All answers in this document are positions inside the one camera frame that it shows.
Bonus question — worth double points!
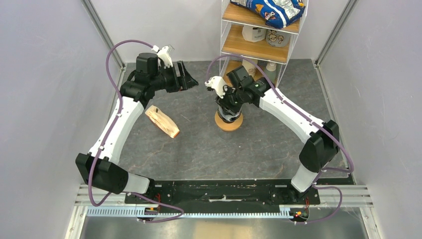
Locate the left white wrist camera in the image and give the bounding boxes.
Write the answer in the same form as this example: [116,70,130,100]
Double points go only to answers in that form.
[152,45,174,68]

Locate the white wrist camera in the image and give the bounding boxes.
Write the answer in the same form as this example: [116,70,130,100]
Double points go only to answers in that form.
[205,76,228,99]
[152,45,174,68]

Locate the white wire shelf rack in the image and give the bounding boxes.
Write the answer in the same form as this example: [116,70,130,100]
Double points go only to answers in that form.
[219,0,309,86]

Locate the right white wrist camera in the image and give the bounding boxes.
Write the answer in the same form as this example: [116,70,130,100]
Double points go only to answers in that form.
[205,76,228,99]

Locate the wooden dripper ring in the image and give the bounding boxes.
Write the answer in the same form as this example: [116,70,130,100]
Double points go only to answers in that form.
[214,111,244,132]

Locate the cream pump bottle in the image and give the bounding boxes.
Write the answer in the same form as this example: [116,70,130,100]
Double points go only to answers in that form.
[242,59,258,77]

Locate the white printed container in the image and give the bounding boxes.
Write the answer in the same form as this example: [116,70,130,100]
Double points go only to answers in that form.
[242,25,267,42]

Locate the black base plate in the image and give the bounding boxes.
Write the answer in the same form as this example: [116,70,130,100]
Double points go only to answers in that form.
[124,178,321,214]

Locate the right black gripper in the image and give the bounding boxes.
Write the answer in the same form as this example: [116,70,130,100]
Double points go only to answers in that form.
[214,85,245,117]

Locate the green pump bottle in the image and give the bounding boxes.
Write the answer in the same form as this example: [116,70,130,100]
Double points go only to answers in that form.
[264,62,277,85]

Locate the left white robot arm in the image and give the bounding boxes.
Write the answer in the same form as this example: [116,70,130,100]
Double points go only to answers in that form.
[75,53,198,204]

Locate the aluminium rail frame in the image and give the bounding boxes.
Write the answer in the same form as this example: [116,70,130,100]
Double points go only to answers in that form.
[65,185,383,239]

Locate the blue chips bag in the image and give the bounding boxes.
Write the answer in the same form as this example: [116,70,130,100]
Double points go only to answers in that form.
[230,0,306,29]

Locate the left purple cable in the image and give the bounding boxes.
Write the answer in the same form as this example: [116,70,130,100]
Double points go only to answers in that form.
[87,39,185,224]

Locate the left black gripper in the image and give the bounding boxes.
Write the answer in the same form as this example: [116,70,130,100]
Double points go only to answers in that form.
[150,61,199,94]

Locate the grey cartoon printed container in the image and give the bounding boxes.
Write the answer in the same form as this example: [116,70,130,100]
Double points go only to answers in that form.
[265,29,291,47]

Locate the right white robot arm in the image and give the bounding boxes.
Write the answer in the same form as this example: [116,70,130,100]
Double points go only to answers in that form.
[206,66,339,204]

